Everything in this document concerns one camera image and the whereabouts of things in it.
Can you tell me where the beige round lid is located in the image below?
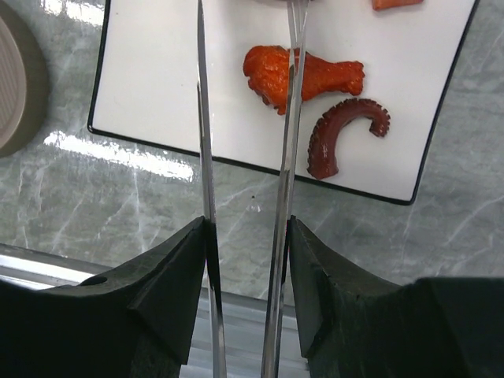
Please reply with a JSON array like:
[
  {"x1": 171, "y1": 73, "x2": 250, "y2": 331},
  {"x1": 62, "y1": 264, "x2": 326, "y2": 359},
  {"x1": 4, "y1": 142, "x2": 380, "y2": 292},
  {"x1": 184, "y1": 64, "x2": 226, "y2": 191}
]
[{"x1": 1, "y1": 2, "x2": 50, "y2": 158}]

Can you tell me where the large pork belly piece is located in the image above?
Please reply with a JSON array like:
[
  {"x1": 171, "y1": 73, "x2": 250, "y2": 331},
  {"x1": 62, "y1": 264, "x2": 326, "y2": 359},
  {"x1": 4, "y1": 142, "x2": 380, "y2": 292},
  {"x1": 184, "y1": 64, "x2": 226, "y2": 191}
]
[{"x1": 371, "y1": 0, "x2": 424, "y2": 11}]

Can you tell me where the aluminium table edge rail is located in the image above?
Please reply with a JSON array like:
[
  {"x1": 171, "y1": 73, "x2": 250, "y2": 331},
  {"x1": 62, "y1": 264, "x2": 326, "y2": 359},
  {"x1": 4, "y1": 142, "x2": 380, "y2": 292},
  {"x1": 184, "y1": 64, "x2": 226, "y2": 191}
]
[{"x1": 1, "y1": 244, "x2": 309, "y2": 377}]

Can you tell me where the dark red octopus tentacle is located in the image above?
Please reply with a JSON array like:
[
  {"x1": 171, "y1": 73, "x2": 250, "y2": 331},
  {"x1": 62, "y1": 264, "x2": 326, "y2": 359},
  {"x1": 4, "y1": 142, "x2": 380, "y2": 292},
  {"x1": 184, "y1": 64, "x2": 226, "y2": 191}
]
[{"x1": 307, "y1": 98, "x2": 391, "y2": 180}]

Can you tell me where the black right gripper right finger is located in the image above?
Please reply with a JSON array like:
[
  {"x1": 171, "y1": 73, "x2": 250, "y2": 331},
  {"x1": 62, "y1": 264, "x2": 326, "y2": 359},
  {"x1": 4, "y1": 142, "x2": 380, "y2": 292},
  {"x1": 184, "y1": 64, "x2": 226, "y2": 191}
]
[{"x1": 288, "y1": 218, "x2": 503, "y2": 377}]

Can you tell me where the orange chicken drumstick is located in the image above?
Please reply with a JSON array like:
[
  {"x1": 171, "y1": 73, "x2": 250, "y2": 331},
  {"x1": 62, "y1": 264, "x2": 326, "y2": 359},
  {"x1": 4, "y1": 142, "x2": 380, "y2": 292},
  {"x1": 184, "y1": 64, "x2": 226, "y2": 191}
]
[{"x1": 243, "y1": 46, "x2": 365, "y2": 115}]

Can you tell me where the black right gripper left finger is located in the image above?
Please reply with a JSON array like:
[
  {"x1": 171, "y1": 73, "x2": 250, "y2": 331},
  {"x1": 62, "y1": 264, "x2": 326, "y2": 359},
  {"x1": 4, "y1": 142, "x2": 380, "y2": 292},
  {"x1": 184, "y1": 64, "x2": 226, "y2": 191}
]
[{"x1": 1, "y1": 218, "x2": 206, "y2": 377}]

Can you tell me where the white rectangular plate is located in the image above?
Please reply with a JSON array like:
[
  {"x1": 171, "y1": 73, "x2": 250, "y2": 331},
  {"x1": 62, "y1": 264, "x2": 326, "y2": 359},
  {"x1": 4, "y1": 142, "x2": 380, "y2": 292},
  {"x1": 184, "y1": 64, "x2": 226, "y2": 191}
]
[{"x1": 88, "y1": 1, "x2": 477, "y2": 204}]

